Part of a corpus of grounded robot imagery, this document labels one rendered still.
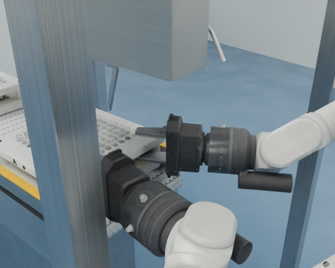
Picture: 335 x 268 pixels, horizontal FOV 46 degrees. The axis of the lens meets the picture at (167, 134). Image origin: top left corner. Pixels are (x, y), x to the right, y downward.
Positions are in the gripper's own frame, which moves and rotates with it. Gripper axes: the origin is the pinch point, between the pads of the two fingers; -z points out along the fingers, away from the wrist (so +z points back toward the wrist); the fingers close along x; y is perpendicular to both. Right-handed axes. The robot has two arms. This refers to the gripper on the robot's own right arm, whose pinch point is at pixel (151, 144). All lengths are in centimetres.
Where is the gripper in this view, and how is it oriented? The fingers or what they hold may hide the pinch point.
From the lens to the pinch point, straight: 75.7
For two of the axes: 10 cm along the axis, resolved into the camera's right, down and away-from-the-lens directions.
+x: -0.1, 8.8, 4.7
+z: 9.9, 0.7, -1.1
